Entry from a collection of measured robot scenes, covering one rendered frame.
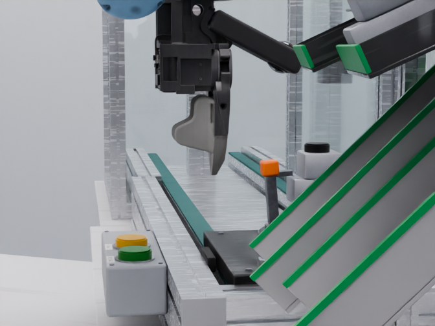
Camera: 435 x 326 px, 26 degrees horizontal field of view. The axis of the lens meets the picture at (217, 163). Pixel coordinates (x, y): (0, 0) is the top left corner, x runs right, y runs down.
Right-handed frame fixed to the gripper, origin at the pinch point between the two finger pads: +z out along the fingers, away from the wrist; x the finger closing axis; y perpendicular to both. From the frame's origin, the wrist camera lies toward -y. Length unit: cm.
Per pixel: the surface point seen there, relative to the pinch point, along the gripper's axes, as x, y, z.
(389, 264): 48.6, -4.1, 0.8
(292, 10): -75, -26, -20
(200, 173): -105, -11, 15
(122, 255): -0.2, 11.4, 10.6
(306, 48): 32.9, -2.1, -13.4
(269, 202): 0.8, -5.8, 4.5
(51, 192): -325, 29, 53
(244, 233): -9.3, -4.6, 10.3
